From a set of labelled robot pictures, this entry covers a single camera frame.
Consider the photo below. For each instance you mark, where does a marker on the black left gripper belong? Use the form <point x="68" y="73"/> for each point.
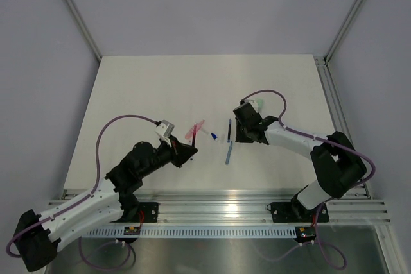
<point x="180" y="153"/>

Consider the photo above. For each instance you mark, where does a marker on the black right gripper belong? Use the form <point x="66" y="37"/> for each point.
<point x="239" y="136"/>

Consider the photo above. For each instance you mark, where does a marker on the red gel pen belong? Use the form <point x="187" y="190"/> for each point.
<point x="194" y="135"/>

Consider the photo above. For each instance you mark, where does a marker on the green highlighter pen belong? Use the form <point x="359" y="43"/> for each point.
<point x="260" y="104"/>

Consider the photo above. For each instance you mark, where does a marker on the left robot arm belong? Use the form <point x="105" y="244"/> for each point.
<point x="39" y="237"/>

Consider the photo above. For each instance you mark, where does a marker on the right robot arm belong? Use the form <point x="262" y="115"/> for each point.
<point x="336" y="164"/>

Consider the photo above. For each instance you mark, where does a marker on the dark blue gel pen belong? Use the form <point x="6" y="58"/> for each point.
<point x="229" y="131"/>

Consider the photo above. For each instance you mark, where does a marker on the light blue pen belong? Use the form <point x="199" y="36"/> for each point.
<point x="229" y="151"/>

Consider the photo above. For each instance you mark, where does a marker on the pink translucent highlighter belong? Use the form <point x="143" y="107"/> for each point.
<point x="188" y="135"/>

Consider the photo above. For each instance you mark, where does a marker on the white marker blue tip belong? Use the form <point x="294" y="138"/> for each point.
<point x="212" y="135"/>

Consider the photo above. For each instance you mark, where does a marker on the left controller board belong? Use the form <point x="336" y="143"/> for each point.
<point x="132" y="231"/>

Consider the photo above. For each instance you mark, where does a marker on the controller board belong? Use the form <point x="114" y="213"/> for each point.
<point x="305" y="234"/>
<point x="132" y="231"/>

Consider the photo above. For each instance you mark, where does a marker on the right controller board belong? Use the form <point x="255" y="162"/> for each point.
<point x="305" y="234"/>

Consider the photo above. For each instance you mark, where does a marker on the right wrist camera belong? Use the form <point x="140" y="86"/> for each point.
<point x="255" y="105"/>

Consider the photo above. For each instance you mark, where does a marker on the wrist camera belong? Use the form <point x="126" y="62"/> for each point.
<point x="255" y="105"/>
<point x="164" y="130"/>

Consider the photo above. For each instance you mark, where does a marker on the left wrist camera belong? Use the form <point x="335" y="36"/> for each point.
<point x="164" y="130"/>

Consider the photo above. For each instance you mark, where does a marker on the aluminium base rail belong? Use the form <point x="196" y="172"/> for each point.
<point x="250" y="207"/>

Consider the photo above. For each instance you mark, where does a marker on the right side aluminium rail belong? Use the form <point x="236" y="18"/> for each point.
<point x="337" y="115"/>

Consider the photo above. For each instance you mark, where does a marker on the white slotted cable duct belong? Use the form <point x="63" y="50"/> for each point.
<point x="197" y="232"/>

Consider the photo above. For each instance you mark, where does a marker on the right aluminium frame post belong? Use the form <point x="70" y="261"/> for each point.
<point x="343" y="30"/>

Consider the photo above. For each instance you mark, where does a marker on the aluminium frame post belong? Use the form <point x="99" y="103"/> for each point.
<point x="83" y="29"/>
<point x="343" y="30"/>

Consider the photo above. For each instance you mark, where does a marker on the left aluminium frame post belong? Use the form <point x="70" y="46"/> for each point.
<point x="83" y="29"/>

